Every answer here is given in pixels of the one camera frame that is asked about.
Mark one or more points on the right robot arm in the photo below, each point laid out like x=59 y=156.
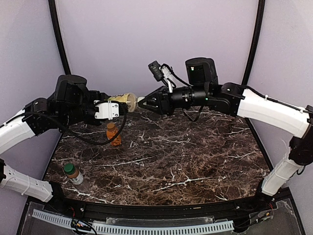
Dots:
x=236 y=100

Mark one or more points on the black frame post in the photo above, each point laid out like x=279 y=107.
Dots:
x=58 y=36
x=254 y=41

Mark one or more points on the white slotted cable duct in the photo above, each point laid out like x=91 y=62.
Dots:
x=107 y=229

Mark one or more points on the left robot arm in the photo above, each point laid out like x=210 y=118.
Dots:
x=71 y=102

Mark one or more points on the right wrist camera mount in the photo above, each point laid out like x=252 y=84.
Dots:
x=162 y=74

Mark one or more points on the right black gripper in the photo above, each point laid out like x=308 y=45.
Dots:
x=164 y=101

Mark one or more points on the green cap coffee bottle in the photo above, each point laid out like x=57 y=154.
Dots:
x=76 y=177

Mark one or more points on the left black frame post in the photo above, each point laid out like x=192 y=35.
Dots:
x=58 y=36

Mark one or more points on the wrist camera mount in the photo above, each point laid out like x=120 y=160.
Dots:
x=162 y=74
x=106 y=110

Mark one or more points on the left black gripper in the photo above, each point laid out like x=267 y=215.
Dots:
x=122 y=107

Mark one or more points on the yellow tea bottle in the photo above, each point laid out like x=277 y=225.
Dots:
x=129 y=99

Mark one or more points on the orange juice bottle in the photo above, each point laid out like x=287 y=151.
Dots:
x=112 y=130

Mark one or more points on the right black frame post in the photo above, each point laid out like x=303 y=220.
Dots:
x=254 y=41

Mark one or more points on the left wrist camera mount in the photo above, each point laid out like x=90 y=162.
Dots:
x=106 y=110

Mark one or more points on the black front rail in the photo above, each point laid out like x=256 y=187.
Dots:
x=100 y=211

